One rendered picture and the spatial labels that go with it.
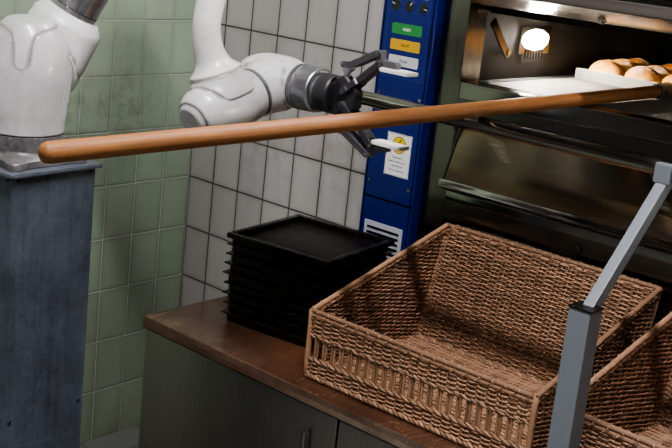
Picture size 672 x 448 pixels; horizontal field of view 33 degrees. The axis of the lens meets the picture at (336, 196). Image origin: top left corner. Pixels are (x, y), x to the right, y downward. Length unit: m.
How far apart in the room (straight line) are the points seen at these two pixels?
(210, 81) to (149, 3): 1.02
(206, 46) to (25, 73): 0.34
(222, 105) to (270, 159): 0.98
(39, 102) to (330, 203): 1.01
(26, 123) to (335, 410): 0.82
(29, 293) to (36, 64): 0.44
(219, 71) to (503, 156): 0.78
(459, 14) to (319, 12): 0.44
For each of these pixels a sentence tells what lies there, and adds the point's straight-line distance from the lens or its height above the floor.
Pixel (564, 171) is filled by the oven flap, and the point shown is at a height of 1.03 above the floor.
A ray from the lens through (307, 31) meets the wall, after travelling 3.01.
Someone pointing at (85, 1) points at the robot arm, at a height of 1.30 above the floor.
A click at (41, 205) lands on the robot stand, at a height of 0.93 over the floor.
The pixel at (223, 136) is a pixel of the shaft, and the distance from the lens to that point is 1.71.
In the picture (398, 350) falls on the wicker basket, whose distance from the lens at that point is 2.26.
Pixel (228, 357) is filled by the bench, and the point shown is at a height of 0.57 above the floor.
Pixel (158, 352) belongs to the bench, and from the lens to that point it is 2.71.
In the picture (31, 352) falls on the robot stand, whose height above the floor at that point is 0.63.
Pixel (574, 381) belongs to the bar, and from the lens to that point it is 1.93.
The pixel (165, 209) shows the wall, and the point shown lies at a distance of 3.34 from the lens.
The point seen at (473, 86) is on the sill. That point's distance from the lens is 2.69.
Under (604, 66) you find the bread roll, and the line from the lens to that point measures 3.04.
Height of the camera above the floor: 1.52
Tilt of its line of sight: 14 degrees down
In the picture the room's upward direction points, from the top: 6 degrees clockwise
